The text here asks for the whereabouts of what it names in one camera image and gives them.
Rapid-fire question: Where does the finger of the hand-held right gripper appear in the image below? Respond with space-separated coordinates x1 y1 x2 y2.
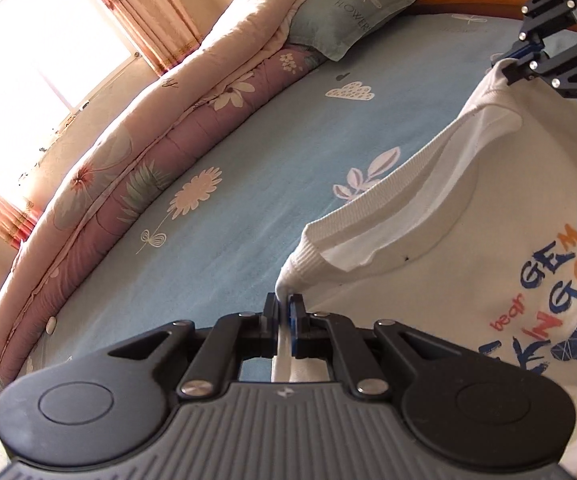
489 0 577 68
503 33 577 102

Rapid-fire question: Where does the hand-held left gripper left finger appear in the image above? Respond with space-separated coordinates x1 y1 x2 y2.
106 292 282 402

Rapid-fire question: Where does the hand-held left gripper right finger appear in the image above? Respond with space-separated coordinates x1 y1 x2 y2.
287 293 463 398

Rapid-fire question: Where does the white printed long-sleeve shirt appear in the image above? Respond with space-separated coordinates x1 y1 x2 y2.
271 57 577 480

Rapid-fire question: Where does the blue floral bed sheet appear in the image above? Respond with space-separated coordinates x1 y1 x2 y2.
0 10 577 411

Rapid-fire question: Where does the grey-blue printed pillow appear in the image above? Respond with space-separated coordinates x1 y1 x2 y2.
286 0 421 63

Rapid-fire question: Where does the folded floral quilt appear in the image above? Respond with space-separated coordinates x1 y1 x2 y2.
0 0 329 396

